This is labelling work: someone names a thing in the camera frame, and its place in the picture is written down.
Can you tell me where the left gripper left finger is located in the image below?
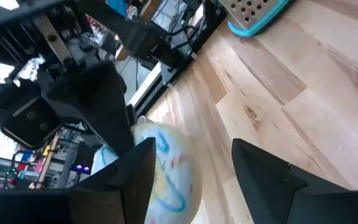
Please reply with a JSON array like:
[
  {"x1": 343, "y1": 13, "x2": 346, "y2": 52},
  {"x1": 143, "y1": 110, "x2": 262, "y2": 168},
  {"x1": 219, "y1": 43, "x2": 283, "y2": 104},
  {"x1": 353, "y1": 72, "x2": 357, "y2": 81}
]
[{"x1": 68, "y1": 136, "x2": 157, "y2": 224}]

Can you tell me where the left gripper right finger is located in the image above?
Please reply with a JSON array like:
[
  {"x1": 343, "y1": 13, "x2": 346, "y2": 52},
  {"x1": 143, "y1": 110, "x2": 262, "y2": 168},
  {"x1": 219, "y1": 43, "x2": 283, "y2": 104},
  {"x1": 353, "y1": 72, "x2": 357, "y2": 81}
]
[{"x1": 231, "y1": 138, "x2": 354, "y2": 224}]

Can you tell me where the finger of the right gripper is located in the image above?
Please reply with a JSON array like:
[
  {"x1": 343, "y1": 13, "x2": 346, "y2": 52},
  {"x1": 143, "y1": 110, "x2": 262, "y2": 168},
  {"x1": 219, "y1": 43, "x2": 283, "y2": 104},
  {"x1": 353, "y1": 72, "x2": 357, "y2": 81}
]
[{"x1": 47, "y1": 60, "x2": 135, "y2": 156}]

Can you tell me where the white donut with blue swirls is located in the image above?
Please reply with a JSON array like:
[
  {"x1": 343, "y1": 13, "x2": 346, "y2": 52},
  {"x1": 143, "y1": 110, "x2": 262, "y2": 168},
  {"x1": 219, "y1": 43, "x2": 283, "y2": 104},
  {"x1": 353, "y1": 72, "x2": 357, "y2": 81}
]
[{"x1": 90, "y1": 122, "x2": 204, "y2": 224}]

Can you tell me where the teal-framed metal grater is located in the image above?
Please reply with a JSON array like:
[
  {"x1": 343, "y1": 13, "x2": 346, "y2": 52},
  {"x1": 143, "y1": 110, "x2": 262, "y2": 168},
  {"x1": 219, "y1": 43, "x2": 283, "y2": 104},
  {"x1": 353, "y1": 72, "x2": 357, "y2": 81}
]
[{"x1": 218, "y1": 0, "x2": 293, "y2": 38}]

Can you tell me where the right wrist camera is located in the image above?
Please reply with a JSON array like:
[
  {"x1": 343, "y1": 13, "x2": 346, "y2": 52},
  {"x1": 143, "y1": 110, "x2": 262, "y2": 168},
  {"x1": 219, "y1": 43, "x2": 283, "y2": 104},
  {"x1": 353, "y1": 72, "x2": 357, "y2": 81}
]
[{"x1": 0, "y1": 79, "x2": 62, "y2": 150}]

